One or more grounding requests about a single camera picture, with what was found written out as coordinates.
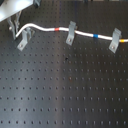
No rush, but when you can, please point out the silver metal gripper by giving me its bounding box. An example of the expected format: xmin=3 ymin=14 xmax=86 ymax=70
xmin=0 ymin=0 xmax=41 ymax=38

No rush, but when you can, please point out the white cable with coloured bands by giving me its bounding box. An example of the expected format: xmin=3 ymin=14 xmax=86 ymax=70
xmin=14 ymin=22 xmax=128 ymax=43

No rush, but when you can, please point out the left grey cable clip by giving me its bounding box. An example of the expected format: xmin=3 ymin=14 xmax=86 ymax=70
xmin=17 ymin=27 xmax=35 ymax=51

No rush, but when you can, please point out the grey cable clip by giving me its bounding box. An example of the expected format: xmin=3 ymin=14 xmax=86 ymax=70
xmin=17 ymin=27 xmax=35 ymax=51
xmin=66 ymin=21 xmax=77 ymax=46
xmin=109 ymin=28 xmax=121 ymax=53

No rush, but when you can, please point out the middle grey cable clip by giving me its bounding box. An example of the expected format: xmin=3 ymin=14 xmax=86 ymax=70
xmin=66 ymin=21 xmax=77 ymax=46

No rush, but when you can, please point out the right grey cable clip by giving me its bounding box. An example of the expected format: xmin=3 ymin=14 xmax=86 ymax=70
xmin=109 ymin=28 xmax=121 ymax=53

